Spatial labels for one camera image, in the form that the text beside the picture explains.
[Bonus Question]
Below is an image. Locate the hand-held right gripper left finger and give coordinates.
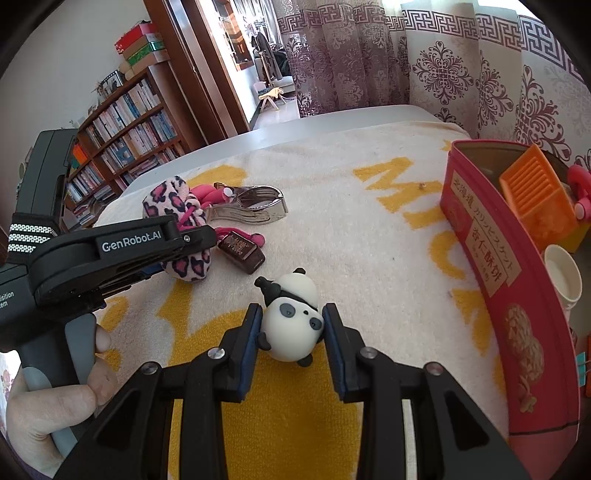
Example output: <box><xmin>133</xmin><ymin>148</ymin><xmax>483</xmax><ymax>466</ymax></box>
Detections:
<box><xmin>53</xmin><ymin>302</ymin><xmax>264</xmax><ymax>480</ymax></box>

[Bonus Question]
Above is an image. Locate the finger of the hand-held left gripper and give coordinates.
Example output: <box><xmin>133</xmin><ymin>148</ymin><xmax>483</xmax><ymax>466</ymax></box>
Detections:
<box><xmin>95</xmin><ymin>261</ymin><xmax>170</xmax><ymax>302</ymax></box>
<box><xmin>178</xmin><ymin>223</ymin><xmax>218</xmax><ymax>264</ymax></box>

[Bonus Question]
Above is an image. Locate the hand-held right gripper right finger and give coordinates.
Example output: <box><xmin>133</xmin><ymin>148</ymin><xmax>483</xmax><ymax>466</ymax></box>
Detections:
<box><xmin>321</xmin><ymin>302</ymin><xmax>532</xmax><ymax>480</ymax></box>

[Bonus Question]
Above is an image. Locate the panda figurine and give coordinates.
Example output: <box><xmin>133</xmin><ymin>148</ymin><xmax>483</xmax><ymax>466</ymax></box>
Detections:
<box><xmin>254</xmin><ymin>268</ymin><xmax>326</xmax><ymax>367</ymax></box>

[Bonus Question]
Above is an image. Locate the leopard print plush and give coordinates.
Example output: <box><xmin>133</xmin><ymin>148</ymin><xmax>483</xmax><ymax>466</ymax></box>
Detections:
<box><xmin>142</xmin><ymin>175</ymin><xmax>212</xmax><ymax>282</ymax></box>

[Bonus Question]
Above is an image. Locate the red tin container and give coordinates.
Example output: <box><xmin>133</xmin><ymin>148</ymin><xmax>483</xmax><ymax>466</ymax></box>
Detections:
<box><xmin>438</xmin><ymin>140</ymin><xmax>591</xmax><ymax>437</ymax></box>

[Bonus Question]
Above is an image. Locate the person's left hand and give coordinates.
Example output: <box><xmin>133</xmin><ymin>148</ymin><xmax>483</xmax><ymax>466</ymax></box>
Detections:
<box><xmin>4</xmin><ymin>320</ymin><xmax>118</xmax><ymax>472</ymax></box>

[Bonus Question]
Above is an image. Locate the pink plush toy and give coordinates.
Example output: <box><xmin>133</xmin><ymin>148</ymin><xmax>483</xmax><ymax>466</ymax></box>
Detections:
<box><xmin>189</xmin><ymin>184</ymin><xmax>236</xmax><ymax>206</ymax></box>

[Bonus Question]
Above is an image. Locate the silver metal clip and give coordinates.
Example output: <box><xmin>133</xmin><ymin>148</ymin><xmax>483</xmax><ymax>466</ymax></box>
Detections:
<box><xmin>203</xmin><ymin>185</ymin><xmax>289</xmax><ymax>227</ymax></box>

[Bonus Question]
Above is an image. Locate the yellow and white towel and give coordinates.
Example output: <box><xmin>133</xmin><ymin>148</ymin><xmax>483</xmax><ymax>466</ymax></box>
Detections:
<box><xmin>92</xmin><ymin>117</ymin><xmax>513</xmax><ymax>480</ymax></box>

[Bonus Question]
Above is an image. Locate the wooden bookshelf with books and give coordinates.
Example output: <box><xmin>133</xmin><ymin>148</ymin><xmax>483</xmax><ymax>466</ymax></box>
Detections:
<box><xmin>60</xmin><ymin>62</ymin><xmax>195</xmax><ymax>232</ymax></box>

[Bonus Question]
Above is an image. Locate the wooden stool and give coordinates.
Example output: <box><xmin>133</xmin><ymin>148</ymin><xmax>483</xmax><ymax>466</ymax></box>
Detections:
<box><xmin>257</xmin><ymin>87</ymin><xmax>284</xmax><ymax>112</ymax></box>

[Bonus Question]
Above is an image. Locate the brown cardboard box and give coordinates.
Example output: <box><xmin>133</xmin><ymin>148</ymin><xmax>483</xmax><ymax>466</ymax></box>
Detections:
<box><xmin>119</xmin><ymin>50</ymin><xmax>171</xmax><ymax>75</ymax></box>

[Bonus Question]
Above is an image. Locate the green box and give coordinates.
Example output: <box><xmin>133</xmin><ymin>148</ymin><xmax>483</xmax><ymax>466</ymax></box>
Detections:
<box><xmin>126</xmin><ymin>41</ymin><xmax>167</xmax><ymax>65</ymax></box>

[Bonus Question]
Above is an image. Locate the coat rack with coat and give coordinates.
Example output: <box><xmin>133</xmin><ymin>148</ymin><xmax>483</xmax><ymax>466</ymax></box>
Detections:
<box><xmin>252</xmin><ymin>30</ymin><xmax>278</xmax><ymax>84</ymax></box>

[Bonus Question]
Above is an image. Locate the red box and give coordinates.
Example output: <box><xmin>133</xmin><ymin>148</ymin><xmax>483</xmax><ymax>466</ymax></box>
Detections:
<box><xmin>115</xmin><ymin>22</ymin><xmax>160</xmax><ymax>55</ymax></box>

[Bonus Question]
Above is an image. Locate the sheer lace curtain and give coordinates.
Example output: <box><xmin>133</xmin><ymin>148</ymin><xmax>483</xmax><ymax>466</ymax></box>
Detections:
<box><xmin>277</xmin><ymin>0</ymin><xmax>411</xmax><ymax>118</ymax></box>

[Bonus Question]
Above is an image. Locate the white cup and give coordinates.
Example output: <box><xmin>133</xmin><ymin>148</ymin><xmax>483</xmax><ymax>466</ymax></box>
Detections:
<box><xmin>544</xmin><ymin>244</ymin><xmax>583</xmax><ymax>310</ymax></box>

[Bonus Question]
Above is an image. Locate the orange ribbed toy block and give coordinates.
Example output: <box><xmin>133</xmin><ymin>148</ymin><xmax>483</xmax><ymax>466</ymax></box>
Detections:
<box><xmin>499</xmin><ymin>144</ymin><xmax>583</xmax><ymax>252</ymax></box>

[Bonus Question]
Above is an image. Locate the pink flamingo toy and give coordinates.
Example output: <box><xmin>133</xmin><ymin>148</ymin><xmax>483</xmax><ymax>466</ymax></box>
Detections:
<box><xmin>567</xmin><ymin>164</ymin><xmax>591</xmax><ymax>220</ymax></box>

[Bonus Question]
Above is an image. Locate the thick patterned curtain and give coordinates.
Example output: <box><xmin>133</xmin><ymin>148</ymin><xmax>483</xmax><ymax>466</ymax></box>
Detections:
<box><xmin>397</xmin><ymin>0</ymin><xmax>591</xmax><ymax>162</ymax></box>

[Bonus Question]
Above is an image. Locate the wooden door frame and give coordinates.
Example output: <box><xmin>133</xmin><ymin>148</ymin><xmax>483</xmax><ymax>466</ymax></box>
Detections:
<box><xmin>143</xmin><ymin>0</ymin><xmax>252</xmax><ymax>153</ymax></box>

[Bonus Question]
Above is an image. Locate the picture frame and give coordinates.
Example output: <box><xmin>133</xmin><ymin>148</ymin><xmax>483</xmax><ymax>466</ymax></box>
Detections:
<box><xmin>99</xmin><ymin>70</ymin><xmax>125</xmax><ymax>93</ymax></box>

